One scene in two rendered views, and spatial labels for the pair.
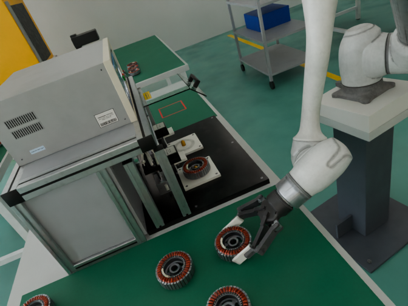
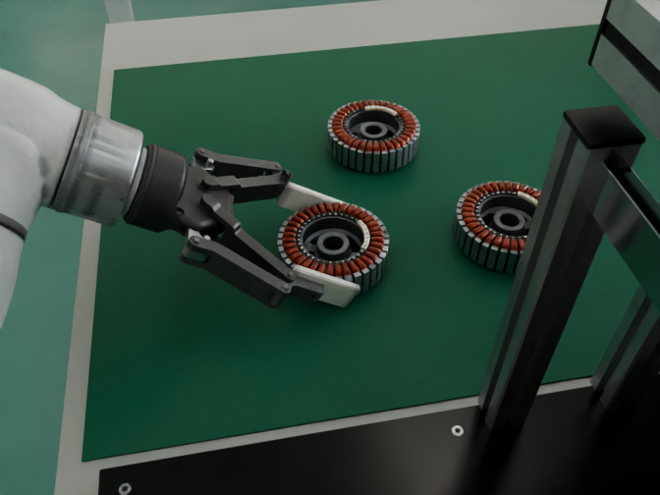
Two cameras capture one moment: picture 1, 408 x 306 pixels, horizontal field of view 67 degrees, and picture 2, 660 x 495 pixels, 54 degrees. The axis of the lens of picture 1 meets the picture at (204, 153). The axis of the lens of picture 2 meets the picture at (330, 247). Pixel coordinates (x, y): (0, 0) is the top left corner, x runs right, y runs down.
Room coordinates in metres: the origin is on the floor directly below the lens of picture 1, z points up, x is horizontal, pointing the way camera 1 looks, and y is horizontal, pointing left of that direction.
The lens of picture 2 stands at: (1.09, -0.03, 1.25)
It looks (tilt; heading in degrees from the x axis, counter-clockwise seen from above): 46 degrees down; 176
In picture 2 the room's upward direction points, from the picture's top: straight up
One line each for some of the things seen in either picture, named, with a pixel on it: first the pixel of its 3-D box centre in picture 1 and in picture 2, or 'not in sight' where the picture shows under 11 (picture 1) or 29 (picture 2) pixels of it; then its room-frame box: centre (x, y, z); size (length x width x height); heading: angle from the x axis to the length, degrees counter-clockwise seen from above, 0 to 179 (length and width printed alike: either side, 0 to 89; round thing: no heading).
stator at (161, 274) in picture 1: (175, 269); (508, 225); (0.61, 0.19, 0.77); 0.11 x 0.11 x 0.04
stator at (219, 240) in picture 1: (233, 243); (333, 247); (0.63, 0.00, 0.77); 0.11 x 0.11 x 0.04
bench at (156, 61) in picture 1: (135, 94); not in sight; (3.48, 0.53, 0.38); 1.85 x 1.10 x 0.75; 7
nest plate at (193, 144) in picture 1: (184, 146); not in sight; (1.26, 0.08, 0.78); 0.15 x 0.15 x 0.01; 7
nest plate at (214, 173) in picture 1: (197, 172); not in sight; (1.02, 0.05, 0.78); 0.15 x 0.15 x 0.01; 7
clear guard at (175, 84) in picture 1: (163, 95); not in sight; (1.29, 0.09, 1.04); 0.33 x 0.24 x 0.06; 97
